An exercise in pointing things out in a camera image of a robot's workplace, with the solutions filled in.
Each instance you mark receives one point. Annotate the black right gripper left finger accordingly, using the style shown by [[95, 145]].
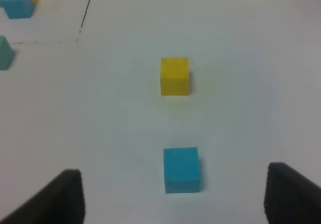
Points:
[[60, 201]]

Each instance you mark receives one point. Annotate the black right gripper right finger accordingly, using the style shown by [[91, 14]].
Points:
[[290, 197]]

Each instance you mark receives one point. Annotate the green cube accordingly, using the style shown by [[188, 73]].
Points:
[[6, 54]]

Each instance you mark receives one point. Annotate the blue template cube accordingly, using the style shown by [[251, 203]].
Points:
[[18, 9]]

